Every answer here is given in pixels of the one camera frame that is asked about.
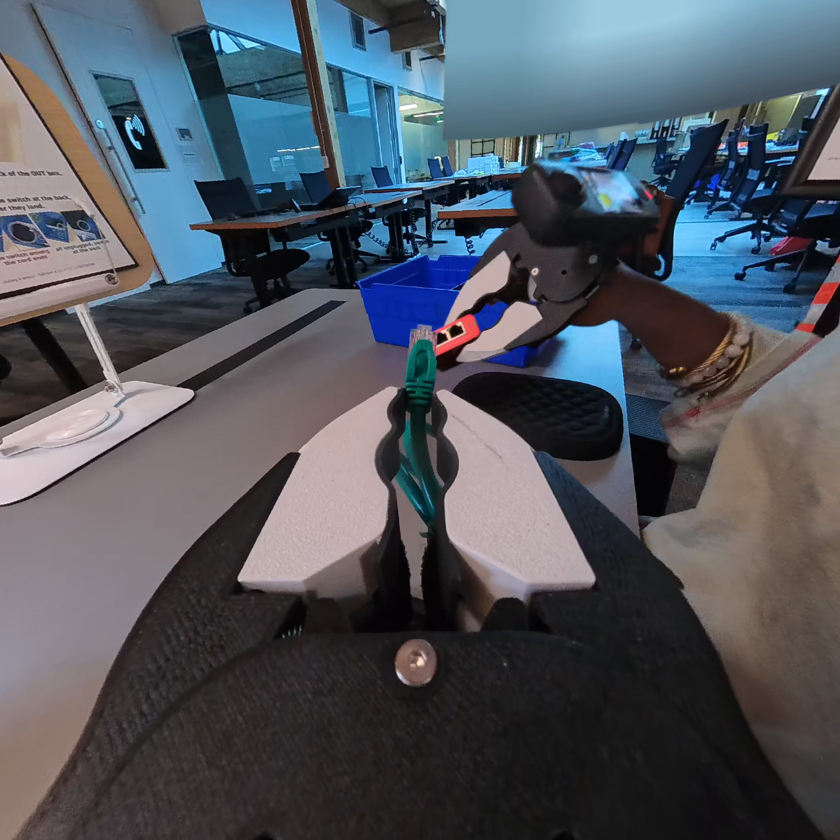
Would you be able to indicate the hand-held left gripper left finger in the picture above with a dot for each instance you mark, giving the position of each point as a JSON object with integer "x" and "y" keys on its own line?
{"x": 315, "y": 518}

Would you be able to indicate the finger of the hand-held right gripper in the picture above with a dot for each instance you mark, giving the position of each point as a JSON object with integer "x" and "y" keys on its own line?
{"x": 508, "y": 331}
{"x": 489, "y": 282}

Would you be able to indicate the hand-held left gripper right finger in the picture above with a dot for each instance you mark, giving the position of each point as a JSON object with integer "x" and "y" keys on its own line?
{"x": 518, "y": 525}

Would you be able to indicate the red ethernet splitter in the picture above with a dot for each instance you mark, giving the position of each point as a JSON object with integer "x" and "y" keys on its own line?
{"x": 456, "y": 333}

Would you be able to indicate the blue plastic bin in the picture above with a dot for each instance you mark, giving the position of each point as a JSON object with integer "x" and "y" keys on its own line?
{"x": 400, "y": 308}

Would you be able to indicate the grey desk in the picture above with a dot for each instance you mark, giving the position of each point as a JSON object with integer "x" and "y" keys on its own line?
{"x": 197, "y": 459}

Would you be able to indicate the wooden office table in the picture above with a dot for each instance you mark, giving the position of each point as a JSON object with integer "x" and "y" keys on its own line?
{"x": 275, "y": 220}
{"x": 479, "y": 207}

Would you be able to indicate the black mesh pad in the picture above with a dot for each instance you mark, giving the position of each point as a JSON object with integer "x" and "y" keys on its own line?
{"x": 544, "y": 413}

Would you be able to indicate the black tape strip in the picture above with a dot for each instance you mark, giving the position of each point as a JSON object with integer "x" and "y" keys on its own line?
{"x": 262, "y": 344}

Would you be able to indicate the row of black office chairs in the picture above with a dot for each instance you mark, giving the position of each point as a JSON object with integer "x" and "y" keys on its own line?
{"x": 741, "y": 170}

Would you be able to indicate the person's pale sweater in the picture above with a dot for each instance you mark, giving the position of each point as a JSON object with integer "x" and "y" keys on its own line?
{"x": 774, "y": 558}

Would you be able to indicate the orange traffic cone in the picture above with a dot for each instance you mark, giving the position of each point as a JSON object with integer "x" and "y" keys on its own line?
{"x": 820, "y": 302}

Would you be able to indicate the black framed marker sign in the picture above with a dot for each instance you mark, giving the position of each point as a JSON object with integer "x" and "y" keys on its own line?
{"x": 823, "y": 151}

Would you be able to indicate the instruction sign on white stand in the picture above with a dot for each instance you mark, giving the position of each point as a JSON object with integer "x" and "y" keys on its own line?
{"x": 39, "y": 216}

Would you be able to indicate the wooden post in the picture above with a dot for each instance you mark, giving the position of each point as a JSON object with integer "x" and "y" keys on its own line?
{"x": 318, "y": 85}

